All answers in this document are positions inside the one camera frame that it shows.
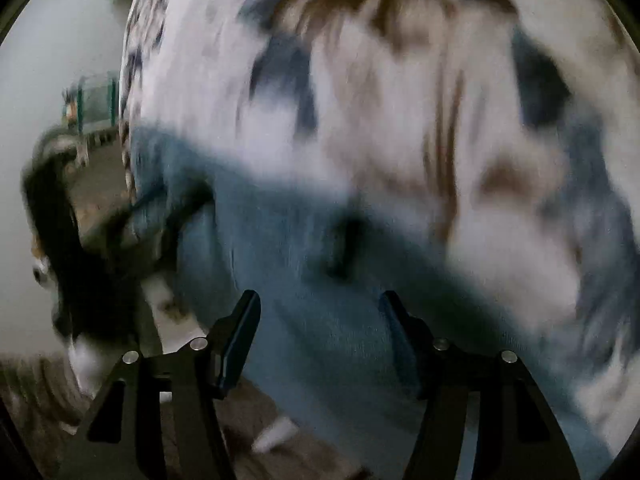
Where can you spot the blue denim pants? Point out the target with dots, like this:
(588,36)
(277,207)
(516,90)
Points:
(310,320)

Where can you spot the floral printed blanket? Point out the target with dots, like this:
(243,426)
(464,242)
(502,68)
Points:
(375,130)

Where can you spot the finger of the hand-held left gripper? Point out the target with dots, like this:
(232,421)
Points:
(165,212)

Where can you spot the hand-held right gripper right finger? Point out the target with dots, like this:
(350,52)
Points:
(400,346)

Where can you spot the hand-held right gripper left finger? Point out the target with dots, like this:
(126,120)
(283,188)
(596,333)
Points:
(240,341)

